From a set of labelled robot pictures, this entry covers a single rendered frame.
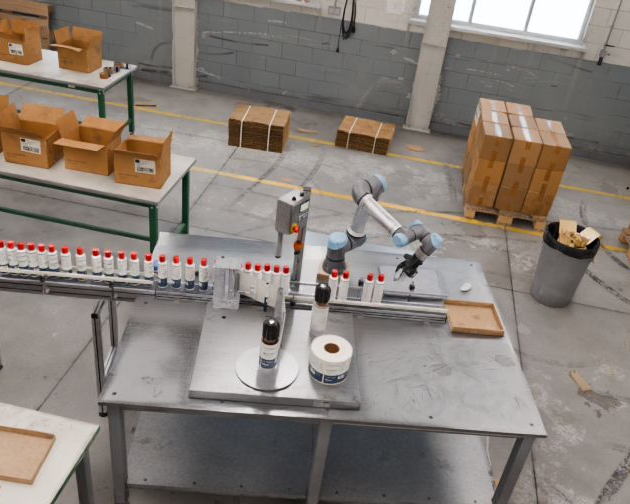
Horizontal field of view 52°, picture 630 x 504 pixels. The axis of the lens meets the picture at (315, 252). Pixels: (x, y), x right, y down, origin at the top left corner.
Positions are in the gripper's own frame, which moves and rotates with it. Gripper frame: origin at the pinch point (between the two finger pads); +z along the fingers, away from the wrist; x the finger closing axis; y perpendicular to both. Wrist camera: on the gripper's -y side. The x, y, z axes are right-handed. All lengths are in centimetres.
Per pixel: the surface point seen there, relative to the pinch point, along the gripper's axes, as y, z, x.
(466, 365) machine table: 41, 1, 44
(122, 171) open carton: -133, 108, -148
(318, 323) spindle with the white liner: 33, 30, -32
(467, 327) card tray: 14.0, -5.1, 47.0
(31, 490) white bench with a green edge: 132, 100, -122
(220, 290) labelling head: 16, 53, -79
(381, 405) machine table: 75, 25, 2
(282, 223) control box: -1, 9, -71
